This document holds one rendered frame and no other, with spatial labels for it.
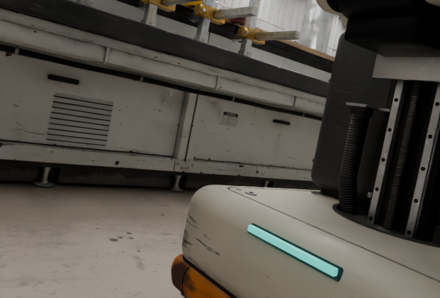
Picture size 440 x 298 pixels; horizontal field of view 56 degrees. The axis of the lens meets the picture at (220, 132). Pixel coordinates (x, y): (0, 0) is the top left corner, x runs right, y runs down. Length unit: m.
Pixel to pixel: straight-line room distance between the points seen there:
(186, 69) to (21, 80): 0.64
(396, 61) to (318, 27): 6.20
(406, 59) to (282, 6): 11.50
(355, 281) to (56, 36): 1.25
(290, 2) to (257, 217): 11.91
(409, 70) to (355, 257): 0.38
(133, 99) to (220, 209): 1.18
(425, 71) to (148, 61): 1.11
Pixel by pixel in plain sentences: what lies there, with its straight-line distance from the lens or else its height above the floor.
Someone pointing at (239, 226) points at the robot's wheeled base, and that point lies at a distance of 0.74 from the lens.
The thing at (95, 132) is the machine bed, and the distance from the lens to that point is 1.84.
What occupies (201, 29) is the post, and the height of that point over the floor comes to 0.75.
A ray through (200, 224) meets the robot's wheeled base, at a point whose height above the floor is 0.21.
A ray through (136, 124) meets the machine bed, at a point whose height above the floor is 0.30.
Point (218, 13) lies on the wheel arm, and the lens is 1.78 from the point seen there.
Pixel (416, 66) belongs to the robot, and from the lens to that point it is 0.84.
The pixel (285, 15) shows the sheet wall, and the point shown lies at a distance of 12.40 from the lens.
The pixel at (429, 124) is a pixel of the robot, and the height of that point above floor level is 0.48.
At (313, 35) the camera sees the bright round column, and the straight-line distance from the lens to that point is 7.01.
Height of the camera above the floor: 0.43
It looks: 3 degrees down
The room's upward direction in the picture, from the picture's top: 11 degrees clockwise
